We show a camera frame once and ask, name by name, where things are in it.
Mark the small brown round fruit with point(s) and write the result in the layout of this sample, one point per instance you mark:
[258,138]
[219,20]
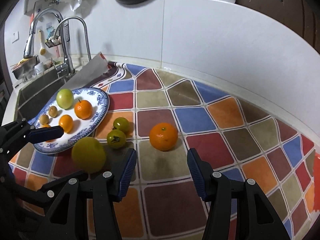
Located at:
[53,111]
[44,119]

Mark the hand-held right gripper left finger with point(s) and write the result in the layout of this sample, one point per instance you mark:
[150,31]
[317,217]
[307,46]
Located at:
[126,172]

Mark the steel basin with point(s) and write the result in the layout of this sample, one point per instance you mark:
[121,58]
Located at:
[25,67]

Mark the white plastic sheet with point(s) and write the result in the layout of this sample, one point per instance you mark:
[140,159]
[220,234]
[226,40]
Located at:
[90,70]

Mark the colourful diamond pattern mat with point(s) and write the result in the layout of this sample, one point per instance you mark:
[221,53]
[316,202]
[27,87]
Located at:
[225,140]

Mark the blue rimmed white plate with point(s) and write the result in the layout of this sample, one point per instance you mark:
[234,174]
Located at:
[97,105]

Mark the white cup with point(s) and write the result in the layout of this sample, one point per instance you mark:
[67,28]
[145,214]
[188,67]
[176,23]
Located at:
[39,68]

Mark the green apple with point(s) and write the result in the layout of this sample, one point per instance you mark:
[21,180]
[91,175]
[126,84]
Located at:
[65,98]

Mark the chrome pull-down faucet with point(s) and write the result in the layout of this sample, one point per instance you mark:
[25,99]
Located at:
[37,30]

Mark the dark wooden cabinet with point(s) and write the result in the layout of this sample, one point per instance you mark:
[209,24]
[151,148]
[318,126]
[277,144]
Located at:
[275,5]

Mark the small green tomato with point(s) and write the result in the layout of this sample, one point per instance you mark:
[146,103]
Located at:
[121,125]
[116,138]

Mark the small smooth orange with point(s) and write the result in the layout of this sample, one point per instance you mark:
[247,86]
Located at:
[66,123]
[46,126]

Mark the orange mandarin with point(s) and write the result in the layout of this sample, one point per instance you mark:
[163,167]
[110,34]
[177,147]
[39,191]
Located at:
[83,109]
[163,136]

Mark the steel kitchen sink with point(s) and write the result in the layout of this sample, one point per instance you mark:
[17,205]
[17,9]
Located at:
[37,92]

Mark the yellow dish brush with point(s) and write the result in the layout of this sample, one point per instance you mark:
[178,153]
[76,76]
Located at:
[42,48]

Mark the white wall socket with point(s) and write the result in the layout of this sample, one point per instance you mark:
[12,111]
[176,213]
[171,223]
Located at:
[15,37]

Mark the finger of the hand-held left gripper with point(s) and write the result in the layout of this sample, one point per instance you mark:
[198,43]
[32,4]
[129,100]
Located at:
[47,133]
[60,183]

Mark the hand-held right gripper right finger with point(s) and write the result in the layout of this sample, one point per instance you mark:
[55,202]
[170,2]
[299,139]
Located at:
[196,172]

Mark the yellow-green apple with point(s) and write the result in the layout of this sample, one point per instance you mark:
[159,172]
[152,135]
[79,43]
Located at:
[88,155]

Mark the thin chrome gooseneck faucet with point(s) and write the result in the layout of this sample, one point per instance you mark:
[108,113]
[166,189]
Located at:
[83,30]

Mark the red mat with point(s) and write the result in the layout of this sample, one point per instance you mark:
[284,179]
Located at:
[317,180]

